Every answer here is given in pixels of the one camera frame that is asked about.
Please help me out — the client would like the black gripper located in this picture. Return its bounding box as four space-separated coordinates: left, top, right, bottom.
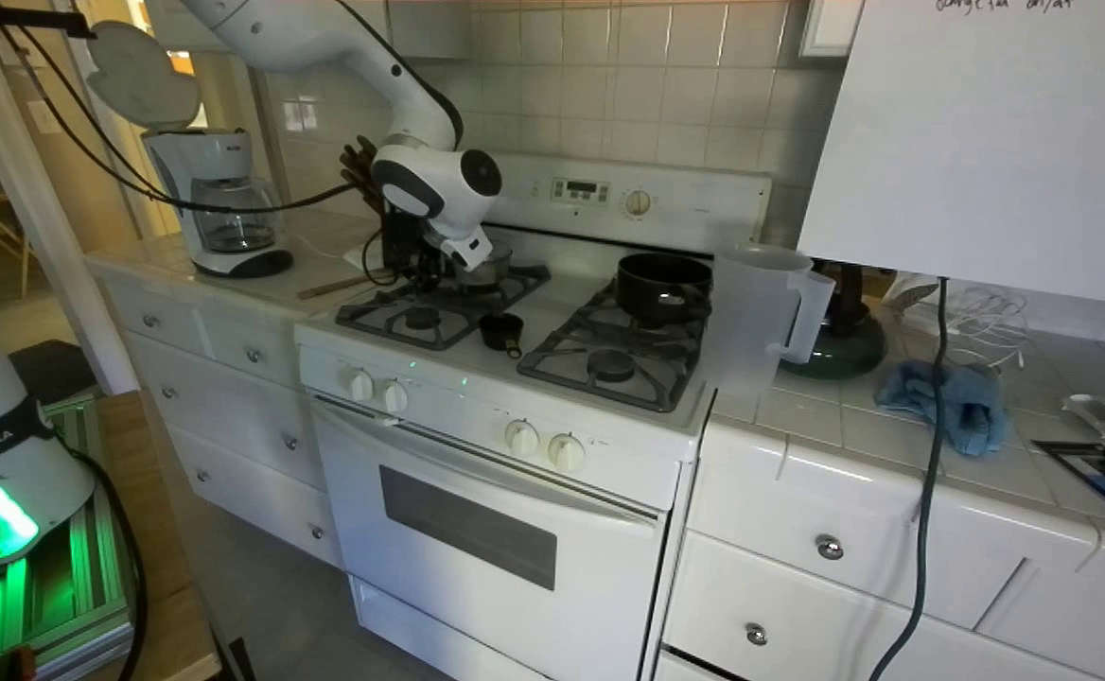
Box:
377 206 471 295

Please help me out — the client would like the small silver pot black handle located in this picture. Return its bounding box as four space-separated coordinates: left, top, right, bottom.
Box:
454 243 521 295

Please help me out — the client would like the black stove grate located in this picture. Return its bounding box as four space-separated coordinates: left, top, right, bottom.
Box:
332 258 553 356
513 278 717 417

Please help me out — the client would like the white gas stove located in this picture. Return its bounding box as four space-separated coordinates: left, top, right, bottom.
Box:
293 147 777 681

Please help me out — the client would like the small white dish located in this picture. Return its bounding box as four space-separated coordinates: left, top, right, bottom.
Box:
341 231 392 274

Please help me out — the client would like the wooden spoon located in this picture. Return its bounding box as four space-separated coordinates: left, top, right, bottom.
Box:
295 266 391 303

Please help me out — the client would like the black measuring cup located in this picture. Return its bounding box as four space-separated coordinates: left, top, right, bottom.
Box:
472 309 530 360

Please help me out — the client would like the wooden knife block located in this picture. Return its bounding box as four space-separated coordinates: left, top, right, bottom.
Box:
338 133 392 248

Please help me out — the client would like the black saucepan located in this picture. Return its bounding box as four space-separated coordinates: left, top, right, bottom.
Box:
611 248 717 330

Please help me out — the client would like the white coffee maker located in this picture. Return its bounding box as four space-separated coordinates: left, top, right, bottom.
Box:
145 125 299 283

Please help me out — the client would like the white lower drawer cabinet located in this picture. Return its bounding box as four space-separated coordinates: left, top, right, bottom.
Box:
652 414 1105 681
93 261 346 573

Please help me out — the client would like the green lit robot cart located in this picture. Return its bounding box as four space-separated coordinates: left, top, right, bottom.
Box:
0 485 148 681

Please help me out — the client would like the blue cloth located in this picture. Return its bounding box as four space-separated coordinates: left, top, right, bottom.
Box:
874 356 1014 461

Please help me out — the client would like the clear plastic wrap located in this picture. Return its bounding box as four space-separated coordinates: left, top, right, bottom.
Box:
886 278 1042 375

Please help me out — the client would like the white wall outlet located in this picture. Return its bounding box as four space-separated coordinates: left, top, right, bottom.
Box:
281 91 327 139

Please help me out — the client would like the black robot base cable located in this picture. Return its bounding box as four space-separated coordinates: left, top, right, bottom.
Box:
52 430 153 681

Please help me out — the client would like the black hanging cable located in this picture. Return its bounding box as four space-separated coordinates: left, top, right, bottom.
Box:
867 278 959 681

